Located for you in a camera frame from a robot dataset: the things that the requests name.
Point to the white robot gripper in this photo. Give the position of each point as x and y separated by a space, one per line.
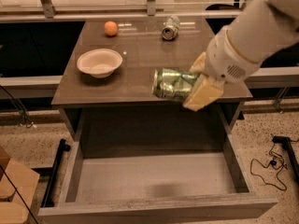
226 59

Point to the green soda can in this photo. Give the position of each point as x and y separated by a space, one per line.
172 84

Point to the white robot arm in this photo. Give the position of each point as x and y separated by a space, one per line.
262 28

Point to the silver crushed can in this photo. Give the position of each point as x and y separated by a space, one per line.
171 27

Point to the open grey top drawer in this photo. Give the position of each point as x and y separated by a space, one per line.
154 164

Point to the grey cabinet desk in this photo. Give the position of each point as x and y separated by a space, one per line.
140 69

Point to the white paper bowl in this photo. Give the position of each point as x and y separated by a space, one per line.
99 63

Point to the orange fruit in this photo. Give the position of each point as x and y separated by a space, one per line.
111 28

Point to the black floor bar right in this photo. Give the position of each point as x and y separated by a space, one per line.
286 143

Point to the black floor bar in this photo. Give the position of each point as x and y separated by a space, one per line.
47 200
286 143

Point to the black floor bar left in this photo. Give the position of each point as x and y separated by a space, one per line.
47 200

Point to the cardboard box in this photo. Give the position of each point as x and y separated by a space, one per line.
18 185

